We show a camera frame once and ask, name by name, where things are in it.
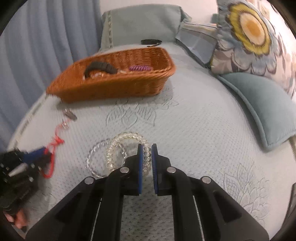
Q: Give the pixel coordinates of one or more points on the black wrist watch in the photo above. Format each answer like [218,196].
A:
[100,66]

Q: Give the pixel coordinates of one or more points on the silver hair clip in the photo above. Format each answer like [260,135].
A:
[69,114]

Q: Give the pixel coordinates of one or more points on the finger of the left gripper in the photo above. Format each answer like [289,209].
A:
[33,155]

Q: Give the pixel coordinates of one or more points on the teal plain cushion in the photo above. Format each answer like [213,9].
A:
[271,108]

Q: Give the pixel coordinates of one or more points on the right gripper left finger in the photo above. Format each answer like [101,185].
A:
[93,209]

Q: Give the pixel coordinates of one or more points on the blue curtain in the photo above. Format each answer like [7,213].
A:
[39,42]

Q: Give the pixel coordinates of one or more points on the left hand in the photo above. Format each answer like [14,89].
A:
[19,219]

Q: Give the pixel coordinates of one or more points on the striped blue pillow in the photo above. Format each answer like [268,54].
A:
[198,40]

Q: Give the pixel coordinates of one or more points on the floral sunflower pillow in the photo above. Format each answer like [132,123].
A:
[253,37]

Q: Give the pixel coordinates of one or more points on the brown wicker basket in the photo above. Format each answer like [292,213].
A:
[141,72]

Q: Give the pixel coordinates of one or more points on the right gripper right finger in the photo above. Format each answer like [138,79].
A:
[202,210]

